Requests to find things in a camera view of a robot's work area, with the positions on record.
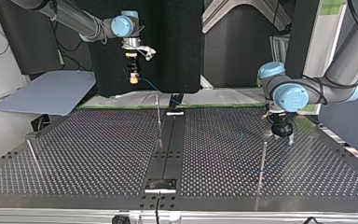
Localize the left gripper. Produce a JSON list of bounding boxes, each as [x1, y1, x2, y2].
[[268, 112, 296, 147]]

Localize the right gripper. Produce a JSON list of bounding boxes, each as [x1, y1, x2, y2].
[[124, 51, 141, 86]]

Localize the connector holder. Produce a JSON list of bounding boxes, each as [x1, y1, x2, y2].
[[166, 92, 186, 117]]

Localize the black panel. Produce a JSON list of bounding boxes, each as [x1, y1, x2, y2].
[[0, 0, 205, 98]]

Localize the grey board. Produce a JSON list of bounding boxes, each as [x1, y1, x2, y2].
[[0, 70, 98, 117]]

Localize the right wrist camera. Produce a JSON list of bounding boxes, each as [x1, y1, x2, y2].
[[121, 36, 157, 62]]

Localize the metal post with orange clip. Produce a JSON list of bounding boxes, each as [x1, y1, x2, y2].
[[155, 91, 163, 147]]

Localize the thin black cable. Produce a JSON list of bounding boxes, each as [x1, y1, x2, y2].
[[154, 191, 162, 224]]

